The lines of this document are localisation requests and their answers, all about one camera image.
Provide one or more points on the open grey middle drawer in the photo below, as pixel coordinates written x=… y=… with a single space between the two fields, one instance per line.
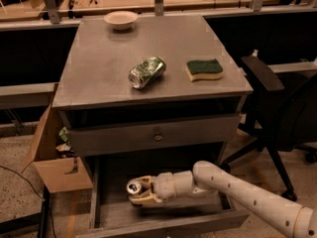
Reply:
x=113 y=216

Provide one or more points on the grey drawer cabinet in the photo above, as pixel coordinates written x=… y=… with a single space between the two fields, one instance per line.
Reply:
x=94 y=90

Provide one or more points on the crushed green soda can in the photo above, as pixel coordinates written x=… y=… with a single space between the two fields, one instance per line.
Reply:
x=146 y=72

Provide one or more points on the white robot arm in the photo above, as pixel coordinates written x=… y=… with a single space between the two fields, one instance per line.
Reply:
x=291 y=219

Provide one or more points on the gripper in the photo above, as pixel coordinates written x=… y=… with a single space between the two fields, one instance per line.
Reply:
x=163 y=185

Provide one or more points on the black office chair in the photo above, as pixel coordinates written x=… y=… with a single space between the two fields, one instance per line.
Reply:
x=281 y=114

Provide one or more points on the closed grey top drawer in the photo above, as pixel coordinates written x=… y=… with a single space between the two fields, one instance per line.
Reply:
x=147 y=136

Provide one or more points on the brown cardboard box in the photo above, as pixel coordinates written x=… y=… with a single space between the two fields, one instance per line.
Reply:
x=58 y=173

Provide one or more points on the green yellow sponge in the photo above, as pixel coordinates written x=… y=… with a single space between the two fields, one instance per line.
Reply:
x=204 y=70

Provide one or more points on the silver blue redbull can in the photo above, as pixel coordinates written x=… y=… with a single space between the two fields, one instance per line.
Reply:
x=134 y=187

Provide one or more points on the green snack packet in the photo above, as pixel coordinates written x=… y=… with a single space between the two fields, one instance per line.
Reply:
x=63 y=146

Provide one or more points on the white ceramic bowl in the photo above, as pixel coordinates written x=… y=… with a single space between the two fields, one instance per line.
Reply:
x=121 y=20

